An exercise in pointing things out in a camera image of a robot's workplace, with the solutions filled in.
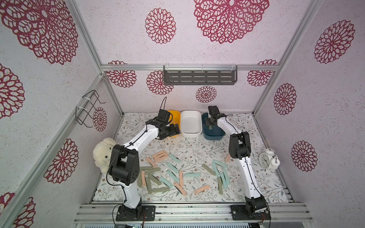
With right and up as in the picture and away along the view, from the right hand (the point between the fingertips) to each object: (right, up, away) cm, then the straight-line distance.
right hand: (209, 118), depth 114 cm
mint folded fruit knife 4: (-29, -41, -30) cm, 59 cm away
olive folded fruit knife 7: (0, -42, -30) cm, 51 cm away
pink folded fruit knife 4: (-45, -38, -28) cm, 66 cm away
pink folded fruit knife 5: (-23, -43, -32) cm, 58 cm away
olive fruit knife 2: (-5, -34, -24) cm, 42 cm away
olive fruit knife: (0, -7, -4) cm, 8 cm away
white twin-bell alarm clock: (+28, -26, -32) cm, 50 cm away
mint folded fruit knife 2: (-28, -37, -27) cm, 53 cm away
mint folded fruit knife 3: (-15, -36, -26) cm, 47 cm away
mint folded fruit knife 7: (+3, -39, -29) cm, 49 cm away
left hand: (-27, -11, -22) cm, 37 cm away
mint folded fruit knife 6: (-1, -32, -24) cm, 40 cm away
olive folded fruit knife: (-46, -33, -24) cm, 61 cm away
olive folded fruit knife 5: (-42, -41, -30) cm, 66 cm away
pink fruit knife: (-39, -25, -17) cm, 49 cm away
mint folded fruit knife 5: (+2, -31, -22) cm, 38 cm away
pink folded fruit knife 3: (-23, -38, -28) cm, 52 cm away
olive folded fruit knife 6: (-34, -43, -32) cm, 64 cm away
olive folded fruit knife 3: (-47, -39, -30) cm, 68 cm away
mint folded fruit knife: (-28, -33, -24) cm, 49 cm away
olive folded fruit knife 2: (-41, -35, -24) cm, 59 cm away
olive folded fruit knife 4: (-39, -38, -28) cm, 61 cm away
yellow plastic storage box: (-27, -1, -1) cm, 27 cm away
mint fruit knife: (-29, -27, -19) cm, 44 cm away
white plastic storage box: (-15, -4, +2) cm, 15 cm away
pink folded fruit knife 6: (-14, -44, -32) cm, 56 cm away
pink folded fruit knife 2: (-42, -30, -21) cm, 56 cm away
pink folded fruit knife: (-36, -28, -19) cm, 49 cm away
